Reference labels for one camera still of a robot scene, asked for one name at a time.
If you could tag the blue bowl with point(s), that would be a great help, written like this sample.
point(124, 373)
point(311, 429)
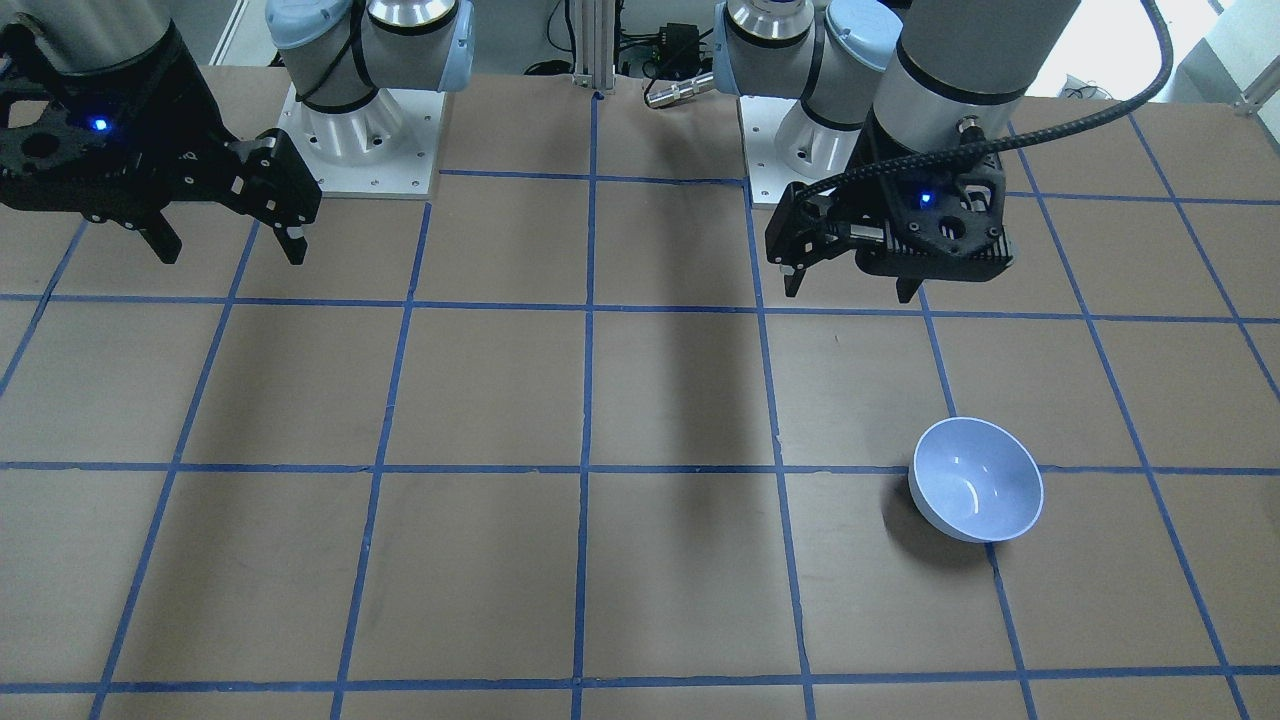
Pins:
point(975, 482)

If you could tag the black power adapter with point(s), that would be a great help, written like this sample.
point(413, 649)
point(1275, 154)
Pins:
point(677, 49)

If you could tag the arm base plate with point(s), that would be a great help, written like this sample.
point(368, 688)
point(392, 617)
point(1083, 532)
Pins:
point(782, 144)
point(400, 150)

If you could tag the silver metal cylinder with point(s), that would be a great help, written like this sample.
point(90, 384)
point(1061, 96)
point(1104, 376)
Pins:
point(680, 91)

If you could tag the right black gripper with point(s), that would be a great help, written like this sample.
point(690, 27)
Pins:
point(188, 128)

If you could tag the aluminium frame post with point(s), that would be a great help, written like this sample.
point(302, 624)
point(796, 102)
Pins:
point(594, 44)

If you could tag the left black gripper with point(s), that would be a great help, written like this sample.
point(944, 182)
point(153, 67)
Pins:
point(868, 203)

